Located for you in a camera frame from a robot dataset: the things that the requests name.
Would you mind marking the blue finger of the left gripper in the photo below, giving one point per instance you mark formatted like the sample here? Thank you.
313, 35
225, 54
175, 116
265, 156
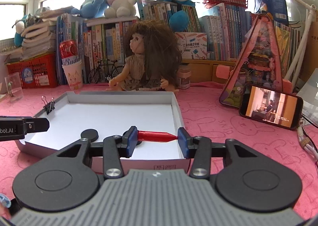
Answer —
33, 125

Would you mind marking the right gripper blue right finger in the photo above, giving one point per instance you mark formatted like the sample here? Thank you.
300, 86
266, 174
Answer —
199, 149

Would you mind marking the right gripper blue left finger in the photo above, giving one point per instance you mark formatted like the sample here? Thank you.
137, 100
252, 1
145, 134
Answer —
116, 147

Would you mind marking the black disc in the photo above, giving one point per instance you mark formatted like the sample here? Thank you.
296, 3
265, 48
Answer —
91, 134

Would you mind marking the red crayon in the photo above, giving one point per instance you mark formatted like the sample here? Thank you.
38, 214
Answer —
159, 137

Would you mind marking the black binder clip on tray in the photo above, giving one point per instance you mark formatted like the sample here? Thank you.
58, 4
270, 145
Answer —
49, 105

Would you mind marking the white cardboard tray box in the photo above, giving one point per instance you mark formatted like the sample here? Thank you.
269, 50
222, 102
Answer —
113, 113

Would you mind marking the clear acrylic block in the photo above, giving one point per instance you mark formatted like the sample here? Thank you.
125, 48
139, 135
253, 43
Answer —
13, 84

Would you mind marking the red plastic basket left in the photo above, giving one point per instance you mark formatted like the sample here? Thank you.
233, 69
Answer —
37, 72

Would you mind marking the white cat paper cup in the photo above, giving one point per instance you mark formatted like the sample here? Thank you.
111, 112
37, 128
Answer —
73, 74

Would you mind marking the pink lidded jar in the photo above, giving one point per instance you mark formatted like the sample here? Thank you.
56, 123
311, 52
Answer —
183, 77

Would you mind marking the miniature black bicycle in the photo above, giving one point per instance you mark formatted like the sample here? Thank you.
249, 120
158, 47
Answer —
105, 71

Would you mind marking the wooden drawer shelf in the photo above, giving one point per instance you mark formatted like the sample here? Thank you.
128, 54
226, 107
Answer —
208, 70

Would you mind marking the red Budweiser can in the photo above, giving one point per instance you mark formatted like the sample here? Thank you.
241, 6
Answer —
69, 52

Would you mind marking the stack of books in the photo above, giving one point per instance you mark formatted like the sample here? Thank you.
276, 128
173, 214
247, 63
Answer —
39, 29

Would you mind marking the smartphone playing video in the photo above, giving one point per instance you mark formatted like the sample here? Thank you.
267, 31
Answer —
270, 106

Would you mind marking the brown haired doll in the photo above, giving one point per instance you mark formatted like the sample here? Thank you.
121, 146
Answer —
152, 59

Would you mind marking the blue white plush left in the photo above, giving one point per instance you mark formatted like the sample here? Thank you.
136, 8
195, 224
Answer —
20, 26

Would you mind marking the label printer box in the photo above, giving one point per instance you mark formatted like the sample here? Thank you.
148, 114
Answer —
192, 45

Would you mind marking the pink triangular toy house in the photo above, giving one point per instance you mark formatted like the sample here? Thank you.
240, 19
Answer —
258, 63

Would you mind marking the clear plastic folder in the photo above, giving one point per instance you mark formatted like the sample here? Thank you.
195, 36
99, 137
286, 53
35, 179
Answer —
309, 95

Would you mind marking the small blue plush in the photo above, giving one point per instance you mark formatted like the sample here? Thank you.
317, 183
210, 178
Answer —
91, 9

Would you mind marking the white pipe stand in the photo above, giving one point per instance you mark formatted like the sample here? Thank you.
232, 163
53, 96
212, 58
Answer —
293, 72

